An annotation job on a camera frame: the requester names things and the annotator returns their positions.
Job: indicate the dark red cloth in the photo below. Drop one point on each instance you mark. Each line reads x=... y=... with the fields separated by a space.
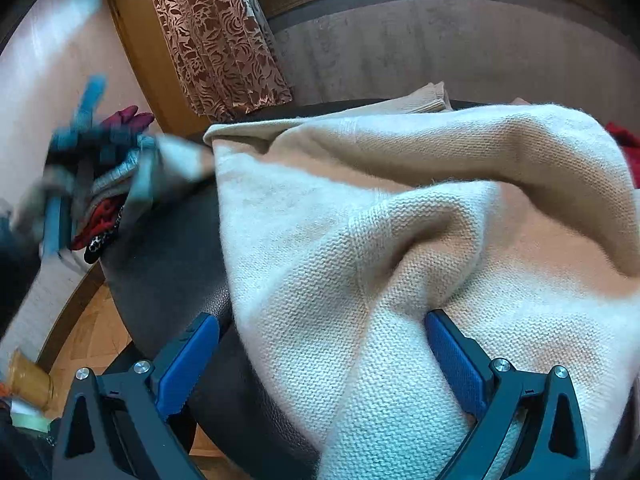
x=625 y=145

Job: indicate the wooden door frame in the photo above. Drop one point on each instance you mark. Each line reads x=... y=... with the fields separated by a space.
x=145 y=50

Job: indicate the amber jar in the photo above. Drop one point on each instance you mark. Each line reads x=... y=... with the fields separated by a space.
x=32 y=377

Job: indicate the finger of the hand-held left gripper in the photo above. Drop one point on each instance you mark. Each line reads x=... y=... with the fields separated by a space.
x=142 y=175

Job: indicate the red garment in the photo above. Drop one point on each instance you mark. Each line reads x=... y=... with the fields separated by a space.
x=100 y=225

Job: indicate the pale grey knitted garment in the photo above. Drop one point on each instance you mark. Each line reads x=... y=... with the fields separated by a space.
x=117 y=175

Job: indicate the leopard print garment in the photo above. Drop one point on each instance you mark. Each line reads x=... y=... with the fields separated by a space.
x=102 y=247

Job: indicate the cream knitted sweater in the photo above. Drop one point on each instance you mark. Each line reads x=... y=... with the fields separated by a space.
x=350 y=260

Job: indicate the brown floral patterned curtain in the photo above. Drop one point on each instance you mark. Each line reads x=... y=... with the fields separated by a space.
x=220 y=35

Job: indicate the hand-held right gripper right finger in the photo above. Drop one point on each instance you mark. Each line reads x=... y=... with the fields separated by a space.
x=455 y=365

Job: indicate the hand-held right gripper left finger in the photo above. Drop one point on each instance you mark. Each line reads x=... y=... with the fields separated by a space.
x=185 y=370

